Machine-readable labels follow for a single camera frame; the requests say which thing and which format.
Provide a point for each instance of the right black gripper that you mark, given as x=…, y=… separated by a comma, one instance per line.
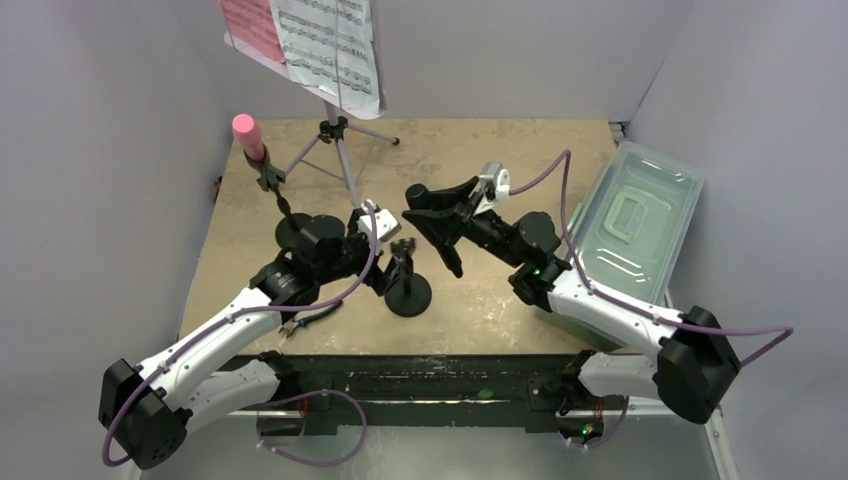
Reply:
x=468, y=213

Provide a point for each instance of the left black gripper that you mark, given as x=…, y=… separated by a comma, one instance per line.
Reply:
x=376, y=277

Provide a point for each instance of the black marker pen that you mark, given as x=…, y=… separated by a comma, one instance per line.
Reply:
x=418, y=197

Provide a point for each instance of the black microphone stand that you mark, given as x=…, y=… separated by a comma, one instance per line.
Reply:
x=291, y=232
x=408, y=294

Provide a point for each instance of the lilac music stand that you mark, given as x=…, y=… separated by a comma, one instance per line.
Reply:
x=332, y=130

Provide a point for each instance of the pink toy microphone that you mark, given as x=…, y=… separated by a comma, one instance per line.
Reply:
x=247, y=133

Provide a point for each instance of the white sheet music page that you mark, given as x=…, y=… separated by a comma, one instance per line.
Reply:
x=330, y=46

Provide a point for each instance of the pink sheet music page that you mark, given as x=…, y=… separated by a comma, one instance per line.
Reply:
x=251, y=21

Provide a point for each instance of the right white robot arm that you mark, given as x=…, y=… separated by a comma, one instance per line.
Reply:
x=686, y=360

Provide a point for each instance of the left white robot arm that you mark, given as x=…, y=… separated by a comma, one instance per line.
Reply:
x=148, y=409

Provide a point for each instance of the clear plastic storage box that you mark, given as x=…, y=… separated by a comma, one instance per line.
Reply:
x=628, y=237

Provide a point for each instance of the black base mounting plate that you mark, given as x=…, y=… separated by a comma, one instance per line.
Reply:
x=538, y=393

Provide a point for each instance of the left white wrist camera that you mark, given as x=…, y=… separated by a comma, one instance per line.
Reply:
x=376, y=222

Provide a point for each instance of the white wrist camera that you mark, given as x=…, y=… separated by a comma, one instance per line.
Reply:
x=494, y=184
x=376, y=222

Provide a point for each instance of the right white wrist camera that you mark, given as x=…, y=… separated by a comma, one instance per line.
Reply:
x=494, y=184

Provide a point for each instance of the blue handled pliers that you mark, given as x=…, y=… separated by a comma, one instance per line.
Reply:
x=290, y=326

